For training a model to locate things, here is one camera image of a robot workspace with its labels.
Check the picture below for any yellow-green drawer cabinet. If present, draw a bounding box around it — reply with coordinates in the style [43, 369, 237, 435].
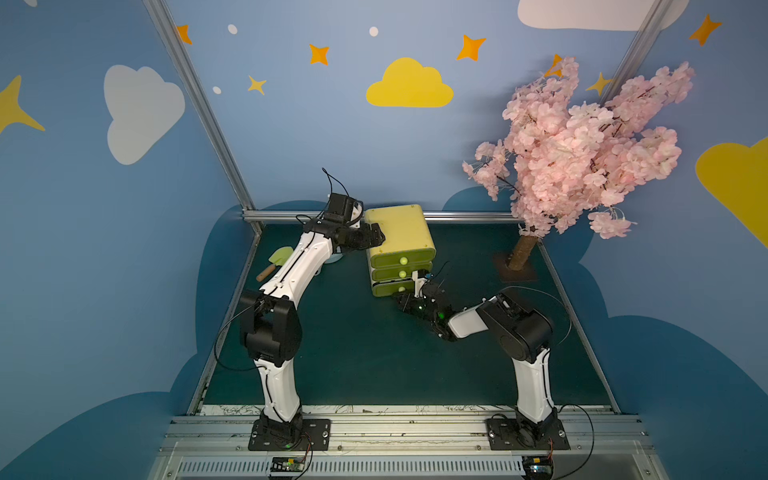
[364, 204, 436, 252]

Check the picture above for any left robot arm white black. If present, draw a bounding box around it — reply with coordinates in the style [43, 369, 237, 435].
[240, 221, 385, 424]

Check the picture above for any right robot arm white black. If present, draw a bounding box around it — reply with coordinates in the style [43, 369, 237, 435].
[393, 279, 557, 446]

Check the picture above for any right controller board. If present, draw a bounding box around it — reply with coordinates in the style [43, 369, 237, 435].
[522, 456, 554, 480]

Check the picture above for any controller board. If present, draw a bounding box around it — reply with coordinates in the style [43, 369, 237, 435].
[522, 456, 554, 480]
[269, 457, 309, 476]

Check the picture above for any pink cherry blossom tree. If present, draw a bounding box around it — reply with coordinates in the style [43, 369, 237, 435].
[462, 57, 695, 272]

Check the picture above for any left controller board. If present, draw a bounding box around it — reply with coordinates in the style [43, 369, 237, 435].
[269, 457, 309, 476]

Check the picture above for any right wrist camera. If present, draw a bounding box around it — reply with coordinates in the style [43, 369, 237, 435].
[411, 270, 430, 298]

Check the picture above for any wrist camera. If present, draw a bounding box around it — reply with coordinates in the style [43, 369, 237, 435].
[411, 270, 430, 298]
[322, 193, 364, 226]

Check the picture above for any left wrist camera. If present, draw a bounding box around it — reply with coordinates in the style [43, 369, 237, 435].
[322, 193, 364, 226]

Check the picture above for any green toy shovel wooden handle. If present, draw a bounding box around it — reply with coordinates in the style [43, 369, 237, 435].
[256, 246, 294, 282]

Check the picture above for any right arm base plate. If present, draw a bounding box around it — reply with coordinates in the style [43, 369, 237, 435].
[485, 415, 570, 451]

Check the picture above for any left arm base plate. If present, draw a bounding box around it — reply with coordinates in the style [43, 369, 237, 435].
[247, 416, 332, 451]

